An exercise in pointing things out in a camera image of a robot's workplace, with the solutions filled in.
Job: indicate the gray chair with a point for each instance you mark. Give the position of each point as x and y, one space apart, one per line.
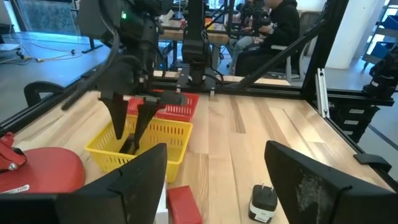
308 25

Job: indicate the red desk lamp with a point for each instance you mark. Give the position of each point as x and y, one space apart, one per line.
46 171

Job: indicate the black labelled control box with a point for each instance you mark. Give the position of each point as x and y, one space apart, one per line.
351 124

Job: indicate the small white box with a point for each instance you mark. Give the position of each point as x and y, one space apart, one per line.
162 205

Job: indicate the red plastic basket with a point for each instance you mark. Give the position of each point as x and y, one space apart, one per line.
183 110

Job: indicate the black curved bracket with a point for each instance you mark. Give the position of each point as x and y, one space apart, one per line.
373 160
40 85

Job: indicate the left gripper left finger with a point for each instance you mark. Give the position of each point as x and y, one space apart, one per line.
93 202

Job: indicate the white column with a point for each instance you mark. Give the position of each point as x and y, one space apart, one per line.
354 31

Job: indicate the black machine part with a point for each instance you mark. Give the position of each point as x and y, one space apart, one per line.
384 77

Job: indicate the blue storage bin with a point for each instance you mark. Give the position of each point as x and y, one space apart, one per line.
391 22
384 49

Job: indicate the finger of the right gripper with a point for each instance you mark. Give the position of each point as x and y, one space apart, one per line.
118 115
144 118

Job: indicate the black rig frame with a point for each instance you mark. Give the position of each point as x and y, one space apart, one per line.
264 89

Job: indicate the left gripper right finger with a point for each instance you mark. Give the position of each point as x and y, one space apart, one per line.
326 199

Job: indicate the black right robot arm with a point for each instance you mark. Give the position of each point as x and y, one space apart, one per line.
140 31

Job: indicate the silver aluminium bracket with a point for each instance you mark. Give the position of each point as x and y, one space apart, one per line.
321 93

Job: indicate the yellow plastic basket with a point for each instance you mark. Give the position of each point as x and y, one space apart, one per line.
174 140

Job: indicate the black case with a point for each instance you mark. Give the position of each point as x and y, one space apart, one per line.
127 146

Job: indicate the black charger white label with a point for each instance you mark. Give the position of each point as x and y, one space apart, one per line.
262 202

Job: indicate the person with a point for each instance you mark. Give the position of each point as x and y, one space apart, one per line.
280 28

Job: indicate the small red box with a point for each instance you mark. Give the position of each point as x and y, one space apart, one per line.
183 205

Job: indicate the wooden desk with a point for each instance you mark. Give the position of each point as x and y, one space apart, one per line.
217 37

